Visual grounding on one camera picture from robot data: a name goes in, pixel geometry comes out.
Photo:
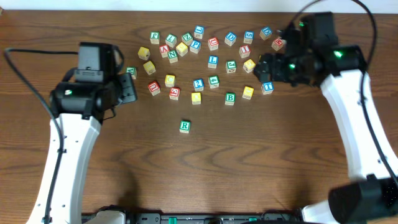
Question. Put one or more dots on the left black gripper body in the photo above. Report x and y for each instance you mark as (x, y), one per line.
(128, 88)

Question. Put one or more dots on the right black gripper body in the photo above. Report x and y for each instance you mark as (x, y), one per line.
(286, 68)

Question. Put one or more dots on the yellow O block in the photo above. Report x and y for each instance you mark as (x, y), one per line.
(248, 92)

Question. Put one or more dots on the green B block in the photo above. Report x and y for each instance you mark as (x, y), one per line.
(230, 98)

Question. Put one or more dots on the green R block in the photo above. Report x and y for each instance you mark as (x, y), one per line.
(185, 126)

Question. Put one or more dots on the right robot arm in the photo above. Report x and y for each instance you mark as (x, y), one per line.
(314, 57)

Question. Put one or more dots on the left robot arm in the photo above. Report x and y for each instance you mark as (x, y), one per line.
(79, 103)

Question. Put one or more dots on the blue T block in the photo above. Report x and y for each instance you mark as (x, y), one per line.
(267, 88)

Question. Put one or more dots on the yellow S block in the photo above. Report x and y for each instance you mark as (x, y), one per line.
(249, 66)

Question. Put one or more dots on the red M block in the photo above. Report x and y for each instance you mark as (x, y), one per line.
(277, 44)

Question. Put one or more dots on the green V block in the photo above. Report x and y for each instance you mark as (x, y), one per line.
(132, 71)

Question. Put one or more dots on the red U block lower left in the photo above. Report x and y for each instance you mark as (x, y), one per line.
(154, 88)

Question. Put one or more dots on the red u block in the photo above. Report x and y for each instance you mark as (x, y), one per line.
(154, 88)
(213, 44)

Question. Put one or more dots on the red I block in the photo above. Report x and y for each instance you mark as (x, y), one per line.
(244, 51)

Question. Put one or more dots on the yellow block left lower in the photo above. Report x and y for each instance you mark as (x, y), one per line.
(149, 67)

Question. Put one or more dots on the green J block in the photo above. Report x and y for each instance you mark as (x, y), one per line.
(231, 66)

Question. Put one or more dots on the yellow block far left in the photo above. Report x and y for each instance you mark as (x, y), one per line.
(143, 53)

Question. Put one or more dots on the yellow C block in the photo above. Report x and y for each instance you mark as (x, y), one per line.
(170, 81)

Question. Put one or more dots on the red E block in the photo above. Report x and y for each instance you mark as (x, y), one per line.
(174, 93)

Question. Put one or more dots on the blue D block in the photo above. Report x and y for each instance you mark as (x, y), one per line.
(230, 38)

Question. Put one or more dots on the red A block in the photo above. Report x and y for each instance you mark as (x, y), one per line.
(164, 50)

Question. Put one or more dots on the blue L block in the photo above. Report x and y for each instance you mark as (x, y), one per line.
(212, 61)

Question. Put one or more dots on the green N block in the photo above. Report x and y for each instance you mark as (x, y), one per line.
(172, 56)

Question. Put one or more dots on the green 4 block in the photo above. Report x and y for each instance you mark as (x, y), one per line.
(213, 81)

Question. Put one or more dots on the red U block upper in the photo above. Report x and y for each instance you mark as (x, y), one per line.
(213, 44)

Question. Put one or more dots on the yellow block bottom centre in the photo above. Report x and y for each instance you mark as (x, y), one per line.
(196, 98)

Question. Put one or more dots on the green L block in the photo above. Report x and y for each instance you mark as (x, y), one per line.
(171, 40)

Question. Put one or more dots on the yellow block near A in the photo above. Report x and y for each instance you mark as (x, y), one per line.
(181, 49)

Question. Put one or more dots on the blue 2 block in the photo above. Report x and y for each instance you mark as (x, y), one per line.
(198, 85)

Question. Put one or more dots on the blue P block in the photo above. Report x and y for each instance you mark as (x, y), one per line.
(195, 46)

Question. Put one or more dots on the green Z block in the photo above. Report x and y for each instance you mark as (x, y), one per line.
(187, 38)

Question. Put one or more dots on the blue J block top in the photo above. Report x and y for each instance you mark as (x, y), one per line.
(199, 32)

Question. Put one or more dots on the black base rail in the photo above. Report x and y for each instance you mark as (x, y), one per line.
(110, 216)

